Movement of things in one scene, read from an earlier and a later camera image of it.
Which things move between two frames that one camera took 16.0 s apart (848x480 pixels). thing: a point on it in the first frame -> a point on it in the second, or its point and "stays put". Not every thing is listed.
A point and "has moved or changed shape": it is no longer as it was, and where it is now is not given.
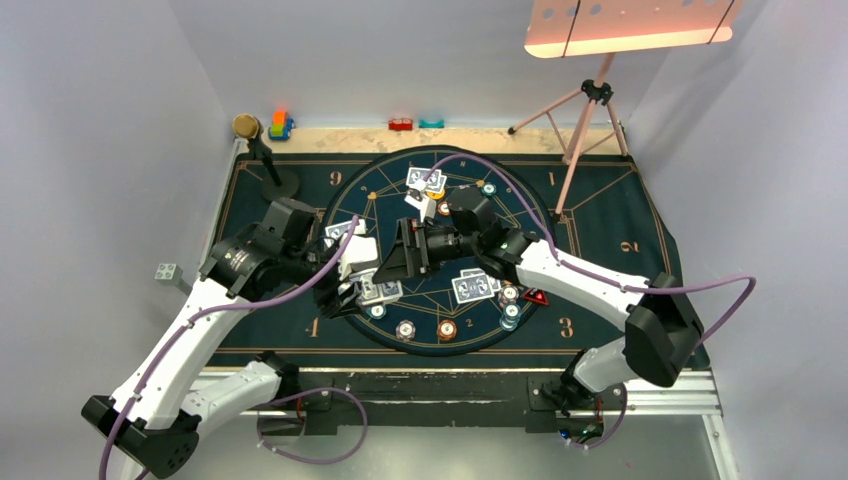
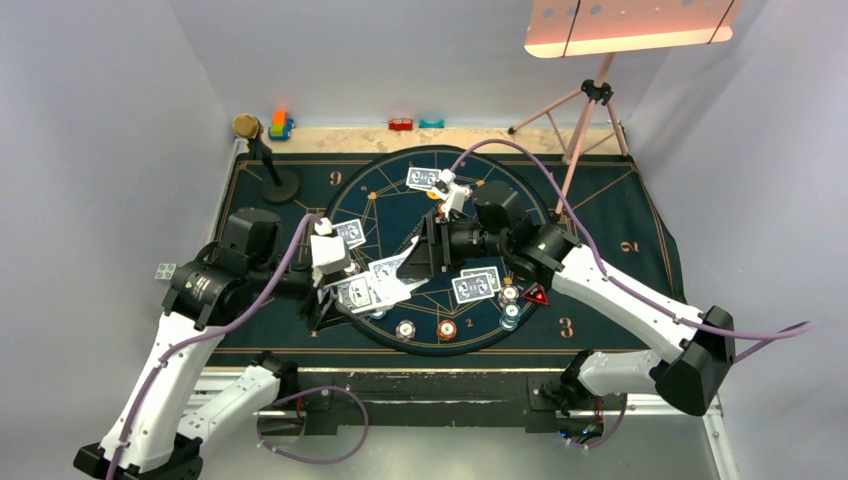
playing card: (372, 292) has moved or changed shape
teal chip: (510, 317) stays put
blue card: (471, 288) stays put
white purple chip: (510, 293) stays put
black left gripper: (331, 303) -> (311, 310)
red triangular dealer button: (537, 295) stays put
